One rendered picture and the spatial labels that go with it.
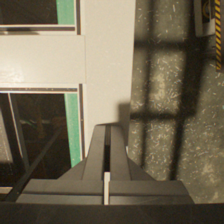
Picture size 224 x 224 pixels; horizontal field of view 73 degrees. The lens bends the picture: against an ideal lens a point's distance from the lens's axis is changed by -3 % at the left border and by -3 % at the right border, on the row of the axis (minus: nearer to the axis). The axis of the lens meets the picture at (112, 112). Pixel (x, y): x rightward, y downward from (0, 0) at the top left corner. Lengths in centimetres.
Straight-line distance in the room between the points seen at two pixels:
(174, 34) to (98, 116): 105
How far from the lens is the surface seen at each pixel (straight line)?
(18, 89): 24
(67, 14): 23
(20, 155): 72
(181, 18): 120
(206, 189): 177
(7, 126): 66
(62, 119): 115
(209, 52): 111
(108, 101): 15
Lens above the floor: 108
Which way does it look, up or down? 73 degrees down
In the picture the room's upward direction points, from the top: 178 degrees clockwise
